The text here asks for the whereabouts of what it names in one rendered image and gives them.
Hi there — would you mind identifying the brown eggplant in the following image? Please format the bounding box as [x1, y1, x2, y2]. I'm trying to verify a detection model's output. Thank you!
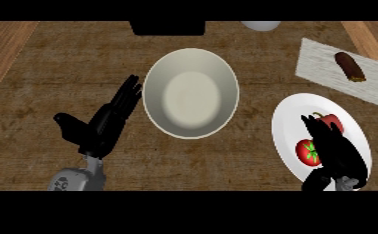
[334, 51, 368, 83]

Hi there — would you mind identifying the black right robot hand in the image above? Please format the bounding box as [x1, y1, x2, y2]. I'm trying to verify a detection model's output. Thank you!
[300, 114, 369, 192]

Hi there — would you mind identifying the white plate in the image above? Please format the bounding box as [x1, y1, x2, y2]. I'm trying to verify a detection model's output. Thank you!
[270, 92, 374, 192]

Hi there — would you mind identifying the red tomato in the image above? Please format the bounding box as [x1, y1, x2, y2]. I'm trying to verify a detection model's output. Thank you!
[294, 138, 322, 168]

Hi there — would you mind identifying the red bell pepper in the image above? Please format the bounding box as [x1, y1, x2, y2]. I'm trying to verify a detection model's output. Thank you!
[312, 111, 346, 135]

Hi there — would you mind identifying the cream bowl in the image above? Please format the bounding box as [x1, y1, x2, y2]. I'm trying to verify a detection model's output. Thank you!
[142, 47, 241, 140]

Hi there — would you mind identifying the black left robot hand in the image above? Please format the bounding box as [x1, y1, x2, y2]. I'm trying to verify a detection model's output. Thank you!
[52, 74, 143, 160]

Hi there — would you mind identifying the white round object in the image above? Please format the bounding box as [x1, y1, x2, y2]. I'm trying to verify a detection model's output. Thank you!
[239, 20, 282, 32]

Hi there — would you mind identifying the black appliance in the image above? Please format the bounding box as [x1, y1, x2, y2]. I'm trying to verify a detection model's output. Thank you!
[129, 20, 207, 37]

